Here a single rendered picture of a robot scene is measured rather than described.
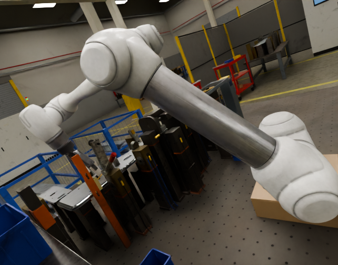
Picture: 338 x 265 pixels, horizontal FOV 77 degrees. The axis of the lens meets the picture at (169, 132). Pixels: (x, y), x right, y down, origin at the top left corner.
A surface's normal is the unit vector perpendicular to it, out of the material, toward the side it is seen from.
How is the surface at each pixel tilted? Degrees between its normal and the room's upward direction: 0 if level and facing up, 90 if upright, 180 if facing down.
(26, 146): 90
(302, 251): 0
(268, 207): 90
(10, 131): 90
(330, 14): 90
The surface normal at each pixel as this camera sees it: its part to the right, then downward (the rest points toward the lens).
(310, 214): -0.11, 0.50
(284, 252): -0.39, -0.88
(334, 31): -0.55, 0.46
